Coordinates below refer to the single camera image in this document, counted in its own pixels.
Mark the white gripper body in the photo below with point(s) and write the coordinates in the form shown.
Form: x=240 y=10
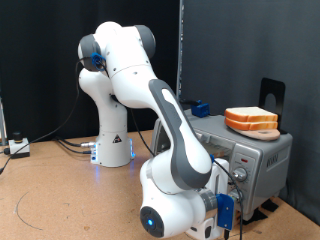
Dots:
x=221 y=176

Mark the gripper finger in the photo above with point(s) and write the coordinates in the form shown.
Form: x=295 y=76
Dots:
x=235 y=204
x=234 y=185

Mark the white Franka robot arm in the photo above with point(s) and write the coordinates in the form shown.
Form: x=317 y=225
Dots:
x=133 y=76

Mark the silver oven knob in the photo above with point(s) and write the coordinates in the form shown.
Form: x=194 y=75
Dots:
x=238 y=195
x=240 y=174

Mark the silver toaster oven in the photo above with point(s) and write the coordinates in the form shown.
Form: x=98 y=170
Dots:
x=266 y=156

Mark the black foam pad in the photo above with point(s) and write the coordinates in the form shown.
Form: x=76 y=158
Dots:
x=256 y=216
x=270 y=205

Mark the white bread slice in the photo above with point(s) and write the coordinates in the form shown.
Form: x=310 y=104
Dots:
x=250 y=113
x=248 y=125

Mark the round wooden plate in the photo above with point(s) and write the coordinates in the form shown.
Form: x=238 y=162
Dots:
x=263 y=135

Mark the black metal bookend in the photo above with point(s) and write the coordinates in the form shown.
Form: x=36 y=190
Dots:
x=274 y=87

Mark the grey backdrop curtain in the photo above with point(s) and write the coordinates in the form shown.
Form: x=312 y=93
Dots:
x=233 y=50

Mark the aluminium vertical pole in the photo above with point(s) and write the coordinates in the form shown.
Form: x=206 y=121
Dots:
x=180 y=50

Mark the emergency stop button box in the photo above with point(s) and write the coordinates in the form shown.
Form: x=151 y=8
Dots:
x=19 y=146

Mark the black backdrop curtain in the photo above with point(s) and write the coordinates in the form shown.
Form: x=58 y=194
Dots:
x=33 y=66

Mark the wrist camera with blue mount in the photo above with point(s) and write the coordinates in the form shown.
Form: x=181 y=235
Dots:
x=226 y=210

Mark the grey metal frame post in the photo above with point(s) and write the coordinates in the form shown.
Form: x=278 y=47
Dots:
x=2 y=123

